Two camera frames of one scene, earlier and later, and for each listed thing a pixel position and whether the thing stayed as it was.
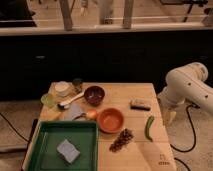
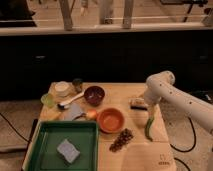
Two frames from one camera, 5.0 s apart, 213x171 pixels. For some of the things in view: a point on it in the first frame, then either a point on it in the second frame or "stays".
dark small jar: [77, 83] stays
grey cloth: [74, 112] stays
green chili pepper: [149, 122] stays
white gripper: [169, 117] → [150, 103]
